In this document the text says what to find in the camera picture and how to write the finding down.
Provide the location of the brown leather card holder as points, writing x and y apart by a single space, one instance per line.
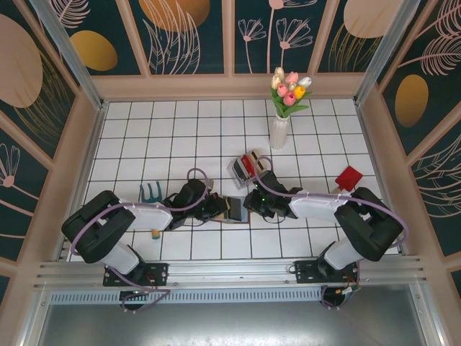
245 215

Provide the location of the clear acrylic card box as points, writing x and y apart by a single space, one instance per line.
245 180

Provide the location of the red VIP card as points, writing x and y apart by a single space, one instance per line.
248 166

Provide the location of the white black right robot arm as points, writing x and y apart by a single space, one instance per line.
313 207

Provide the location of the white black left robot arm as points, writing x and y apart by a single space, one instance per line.
147 216

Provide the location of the gold plastic card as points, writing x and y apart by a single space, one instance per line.
255 158

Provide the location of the white ribbed vase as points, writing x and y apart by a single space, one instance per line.
279 133

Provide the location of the red toy shovel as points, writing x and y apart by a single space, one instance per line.
349 177

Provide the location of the grey metal sheet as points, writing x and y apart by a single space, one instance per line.
230 324

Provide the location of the artificial tulip bouquet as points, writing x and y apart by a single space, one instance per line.
288 92

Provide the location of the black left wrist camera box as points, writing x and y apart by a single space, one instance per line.
194 191

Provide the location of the aluminium mounting rail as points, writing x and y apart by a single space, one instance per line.
230 272

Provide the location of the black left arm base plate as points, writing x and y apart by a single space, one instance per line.
158 272

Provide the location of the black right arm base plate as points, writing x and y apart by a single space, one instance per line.
306 272

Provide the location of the floral wall panel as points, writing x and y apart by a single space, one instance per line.
176 36
259 36
353 36
428 79
25 90
97 39

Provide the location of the aluminium frame post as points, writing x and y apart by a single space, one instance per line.
68 57
385 50

